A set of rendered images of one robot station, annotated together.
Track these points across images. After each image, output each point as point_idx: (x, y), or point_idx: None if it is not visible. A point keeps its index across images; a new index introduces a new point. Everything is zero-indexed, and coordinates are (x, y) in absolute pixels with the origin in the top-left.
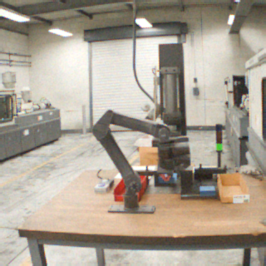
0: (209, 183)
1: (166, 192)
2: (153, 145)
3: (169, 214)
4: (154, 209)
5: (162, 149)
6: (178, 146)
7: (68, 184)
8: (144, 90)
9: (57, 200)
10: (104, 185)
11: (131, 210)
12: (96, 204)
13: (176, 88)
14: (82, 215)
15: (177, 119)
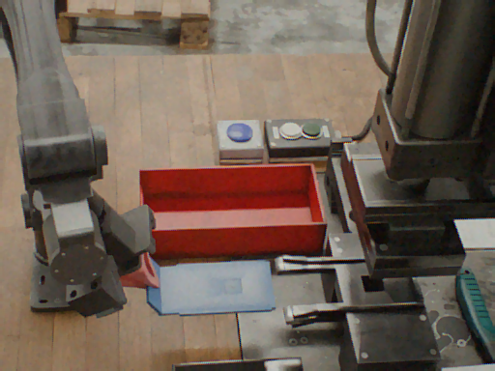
0: None
1: (254, 321)
2: (342, 162)
3: (15, 356)
4: (43, 306)
5: (37, 192)
6: (44, 231)
7: (287, 55)
8: None
9: (129, 72)
10: (233, 139)
11: (33, 252)
12: (112, 161)
13: (436, 29)
14: (11, 154)
15: (387, 156)
